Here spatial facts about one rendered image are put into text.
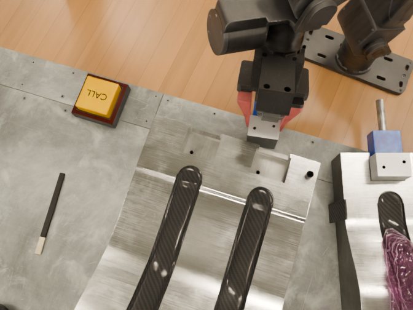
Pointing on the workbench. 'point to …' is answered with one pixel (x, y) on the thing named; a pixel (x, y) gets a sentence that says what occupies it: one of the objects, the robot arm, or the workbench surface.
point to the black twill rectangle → (338, 211)
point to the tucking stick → (50, 214)
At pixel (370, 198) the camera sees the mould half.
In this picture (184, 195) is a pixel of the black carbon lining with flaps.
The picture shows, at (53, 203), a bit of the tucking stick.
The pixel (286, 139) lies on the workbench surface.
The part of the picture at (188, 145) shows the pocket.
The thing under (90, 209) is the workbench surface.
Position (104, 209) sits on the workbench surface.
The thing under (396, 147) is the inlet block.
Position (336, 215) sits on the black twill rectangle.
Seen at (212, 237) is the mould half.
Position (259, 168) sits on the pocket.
